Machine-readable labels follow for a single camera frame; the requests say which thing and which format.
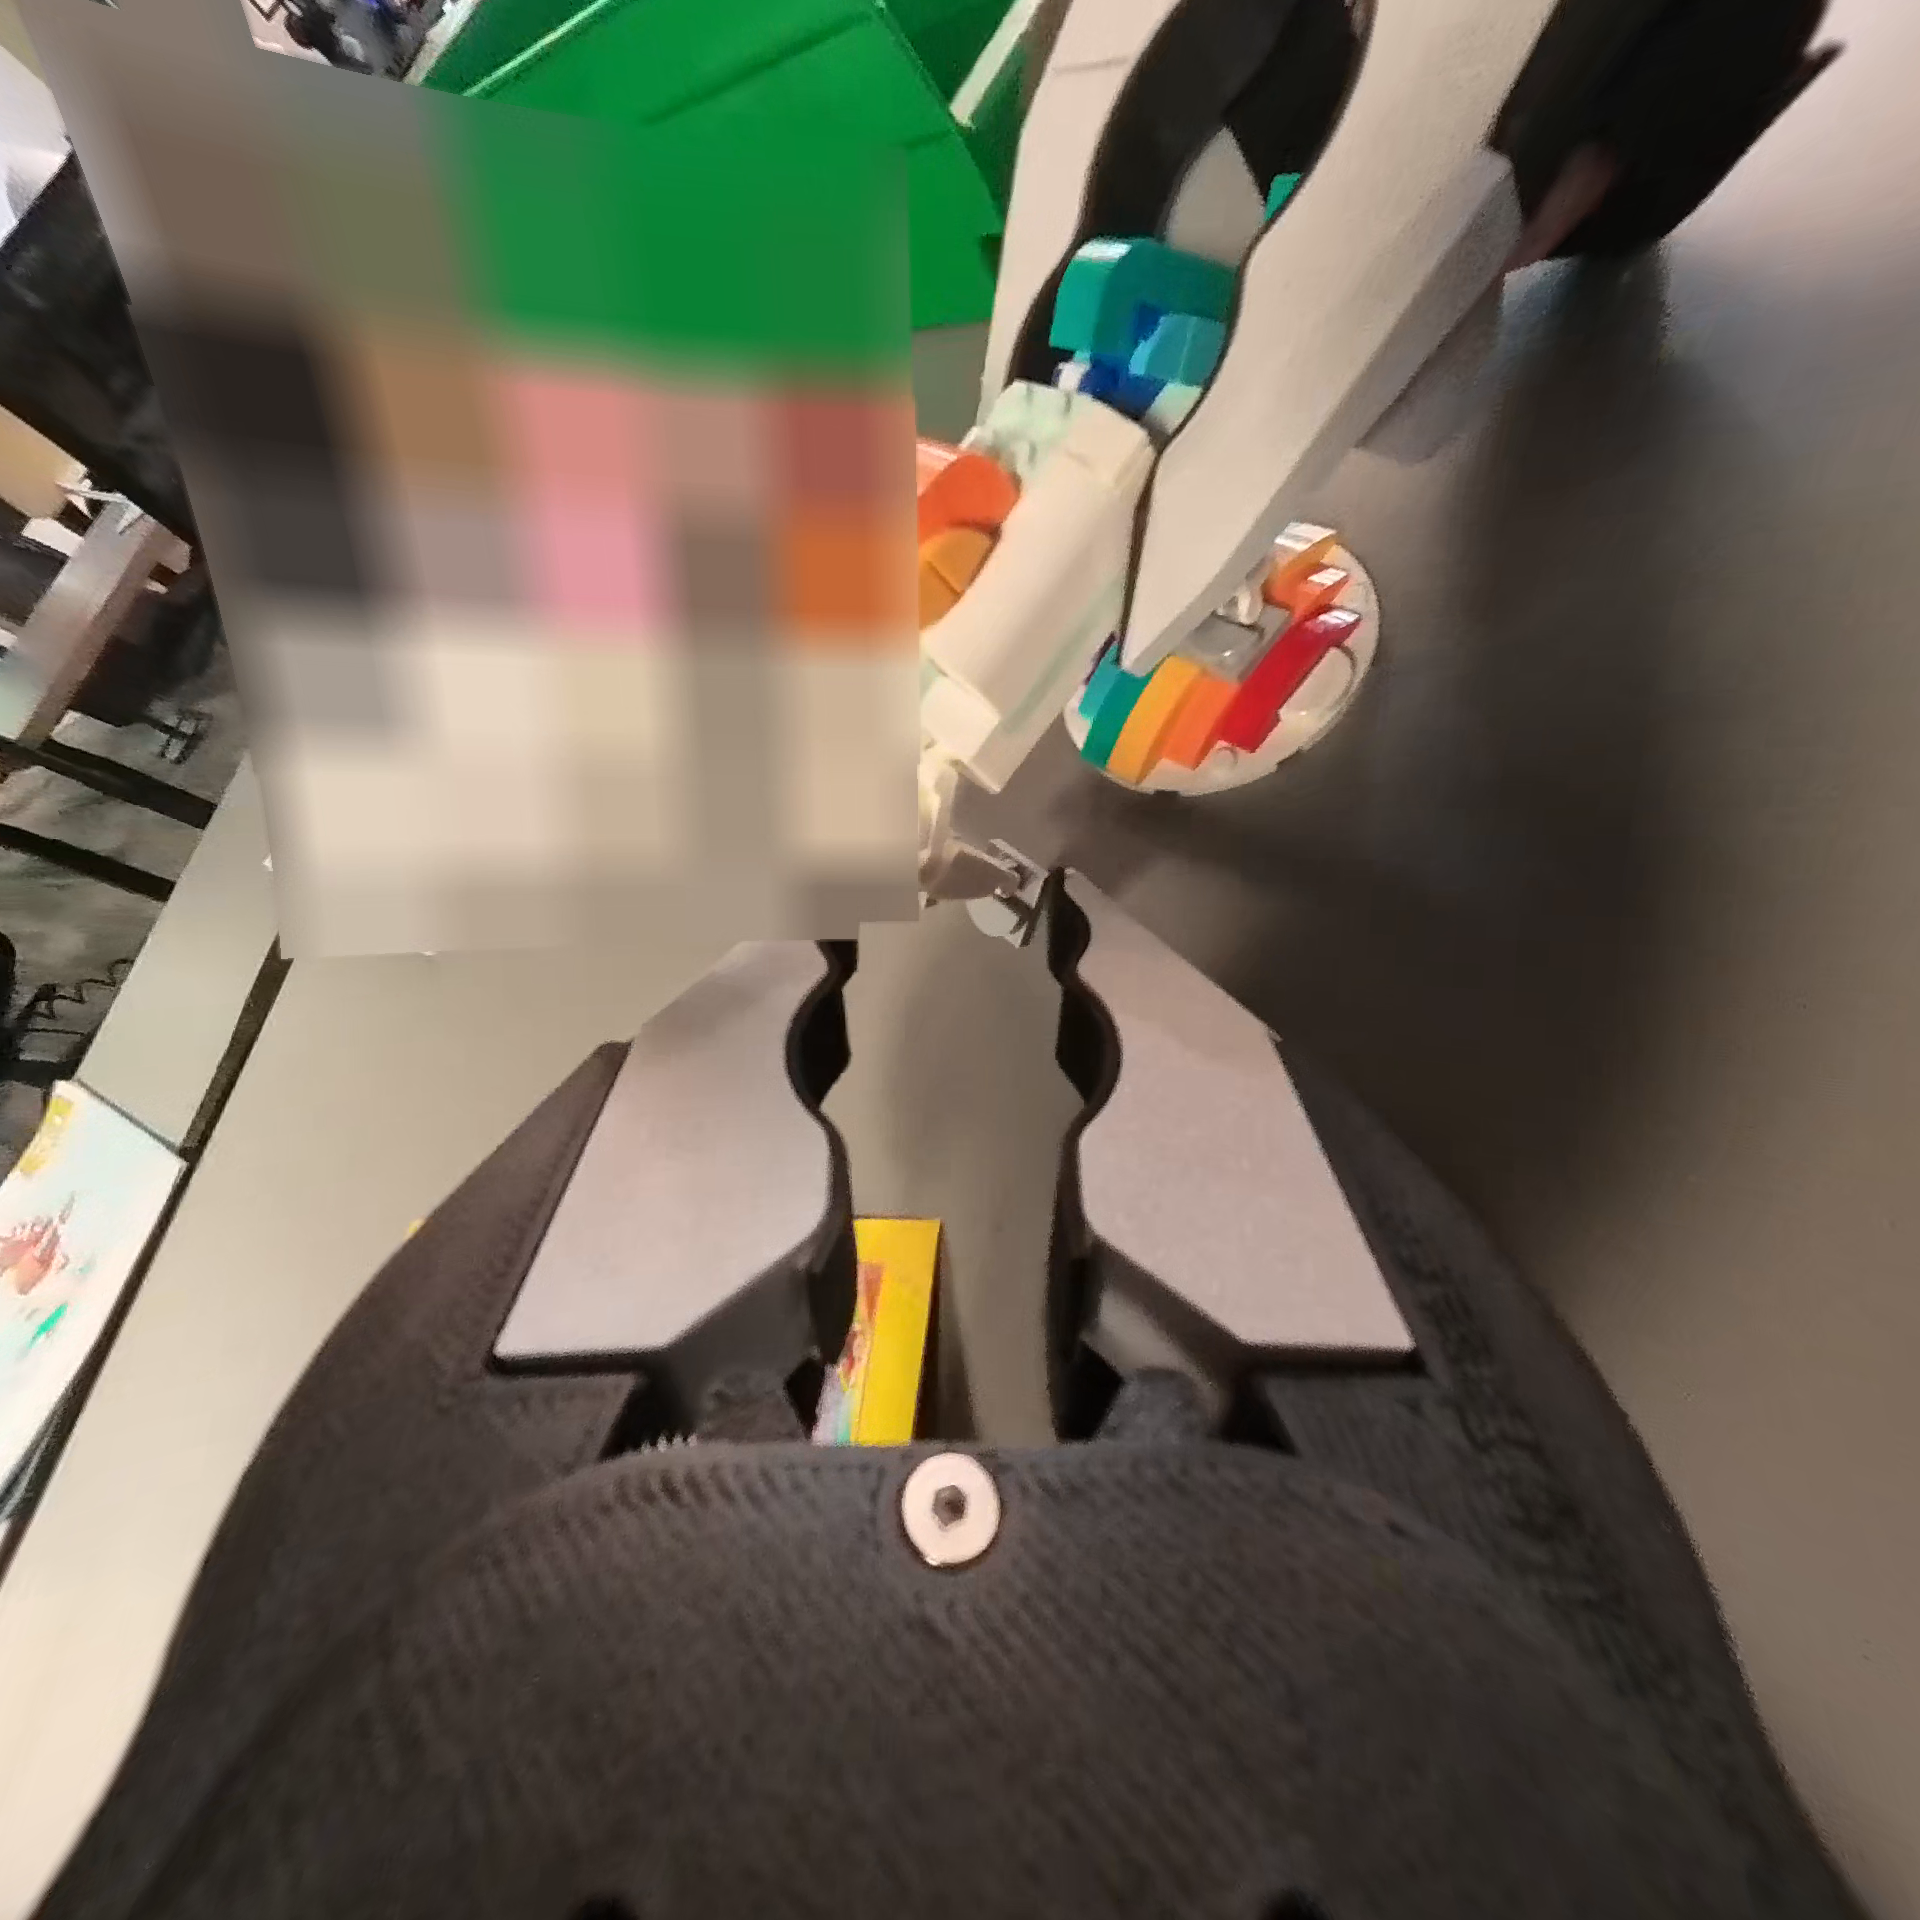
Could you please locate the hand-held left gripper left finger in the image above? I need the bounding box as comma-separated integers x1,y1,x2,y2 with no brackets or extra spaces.
489,934,863,1377

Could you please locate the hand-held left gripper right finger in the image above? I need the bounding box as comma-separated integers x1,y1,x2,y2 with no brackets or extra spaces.
1042,869,1419,1360

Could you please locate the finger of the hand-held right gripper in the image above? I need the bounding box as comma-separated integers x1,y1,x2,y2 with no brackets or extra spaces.
984,0,1157,397
1125,0,1521,681

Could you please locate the round rainbow brick plate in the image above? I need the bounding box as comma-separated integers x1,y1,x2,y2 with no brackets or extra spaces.
1060,519,1381,792

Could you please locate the white toy brick unicorn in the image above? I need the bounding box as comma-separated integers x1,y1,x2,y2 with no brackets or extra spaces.
915,173,1309,940

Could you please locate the yellow toy set box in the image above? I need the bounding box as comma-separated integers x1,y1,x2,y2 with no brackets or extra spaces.
816,1213,943,1445

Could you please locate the person's right hand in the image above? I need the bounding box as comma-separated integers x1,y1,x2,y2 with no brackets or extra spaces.
1526,148,1624,251

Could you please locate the green plastic bin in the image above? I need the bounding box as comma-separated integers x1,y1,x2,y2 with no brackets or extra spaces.
413,0,1042,336

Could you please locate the yellow instruction booklet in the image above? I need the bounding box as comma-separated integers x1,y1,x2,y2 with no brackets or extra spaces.
0,1078,191,1518

